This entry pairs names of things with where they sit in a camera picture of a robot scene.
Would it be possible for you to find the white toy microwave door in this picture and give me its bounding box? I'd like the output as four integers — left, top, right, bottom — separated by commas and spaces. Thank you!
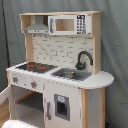
48, 15, 86, 35

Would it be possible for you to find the white toy oven door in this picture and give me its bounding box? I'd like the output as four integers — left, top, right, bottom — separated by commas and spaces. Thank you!
0, 86, 12, 105

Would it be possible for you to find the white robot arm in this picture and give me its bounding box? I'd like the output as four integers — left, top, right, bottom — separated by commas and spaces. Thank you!
1, 120, 37, 128

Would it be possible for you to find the wooden toy kitchen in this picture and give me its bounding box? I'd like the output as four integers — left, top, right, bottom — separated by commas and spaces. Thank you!
3, 11, 114, 128

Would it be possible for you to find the grey toy sink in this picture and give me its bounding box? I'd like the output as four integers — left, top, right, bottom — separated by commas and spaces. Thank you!
52, 68, 92, 80

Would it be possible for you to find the black toy faucet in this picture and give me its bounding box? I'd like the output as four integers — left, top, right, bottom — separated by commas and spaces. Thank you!
74, 50, 94, 71

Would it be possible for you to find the white fridge cabinet door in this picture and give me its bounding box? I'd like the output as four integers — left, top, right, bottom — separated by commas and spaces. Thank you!
44, 81, 82, 128

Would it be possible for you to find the black toy stovetop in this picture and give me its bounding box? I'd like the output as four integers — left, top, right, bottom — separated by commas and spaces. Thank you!
18, 62, 55, 73

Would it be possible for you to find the right red stove knob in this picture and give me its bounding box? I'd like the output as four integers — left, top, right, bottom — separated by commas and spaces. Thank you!
31, 81, 37, 88

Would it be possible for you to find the red stove knob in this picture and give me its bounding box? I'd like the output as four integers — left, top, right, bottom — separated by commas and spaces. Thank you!
31, 81, 37, 88
13, 77, 18, 83

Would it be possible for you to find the grey ice dispenser panel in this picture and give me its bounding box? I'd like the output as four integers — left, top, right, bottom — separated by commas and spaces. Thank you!
54, 94, 70, 120

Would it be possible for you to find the grey range hood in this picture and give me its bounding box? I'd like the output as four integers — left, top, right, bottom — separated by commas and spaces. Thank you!
24, 15, 48, 34

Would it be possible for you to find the left red stove knob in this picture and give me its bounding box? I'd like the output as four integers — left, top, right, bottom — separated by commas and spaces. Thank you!
13, 77, 18, 83

